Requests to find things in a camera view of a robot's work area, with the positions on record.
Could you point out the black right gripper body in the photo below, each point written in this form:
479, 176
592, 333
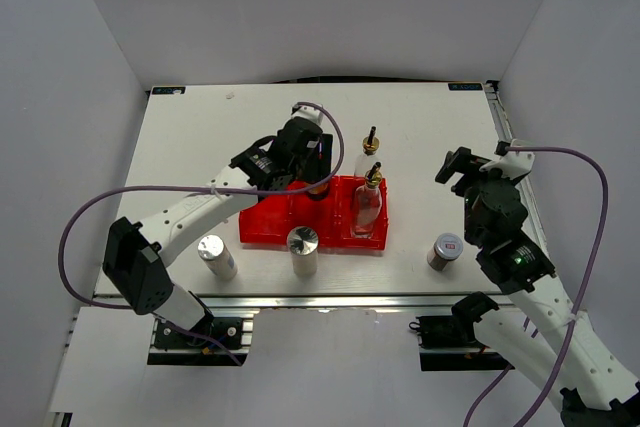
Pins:
464, 163

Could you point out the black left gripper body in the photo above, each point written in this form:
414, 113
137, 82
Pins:
314, 168

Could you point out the red-lid sauce jar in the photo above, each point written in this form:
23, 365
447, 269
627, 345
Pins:
318, 193

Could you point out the glass bottle with dark sauce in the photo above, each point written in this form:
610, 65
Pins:
368, 156

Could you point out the clear glass bottle gold spout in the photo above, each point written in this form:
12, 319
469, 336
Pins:
367, 203

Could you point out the white-lid brown spice jar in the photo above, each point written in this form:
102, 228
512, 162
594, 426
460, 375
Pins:
447, 248

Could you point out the silver-top white cylinder canister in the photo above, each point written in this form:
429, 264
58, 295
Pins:
303, 243

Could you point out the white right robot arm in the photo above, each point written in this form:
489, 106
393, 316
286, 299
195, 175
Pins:
565, 359

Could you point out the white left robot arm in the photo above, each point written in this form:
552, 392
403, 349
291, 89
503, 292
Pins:
138, 254

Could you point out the blue right corner sticker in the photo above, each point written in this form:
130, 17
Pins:
465, 87

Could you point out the red three-compartment tray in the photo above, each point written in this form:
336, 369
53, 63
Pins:
270, 221

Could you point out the silver-lid white shaker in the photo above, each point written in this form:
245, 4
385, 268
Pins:
214, 253

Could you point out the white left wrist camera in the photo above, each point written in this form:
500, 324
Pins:
309, 113

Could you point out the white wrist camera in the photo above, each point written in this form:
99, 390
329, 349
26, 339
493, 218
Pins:
510, 164
309, 113

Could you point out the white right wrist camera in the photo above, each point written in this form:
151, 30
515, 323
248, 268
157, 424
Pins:
510, 164

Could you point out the aluminium side rail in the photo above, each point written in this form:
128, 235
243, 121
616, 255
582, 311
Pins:
502, 124

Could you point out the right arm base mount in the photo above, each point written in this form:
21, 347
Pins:
447, 343

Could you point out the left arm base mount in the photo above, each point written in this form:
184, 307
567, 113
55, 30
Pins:
225, 342

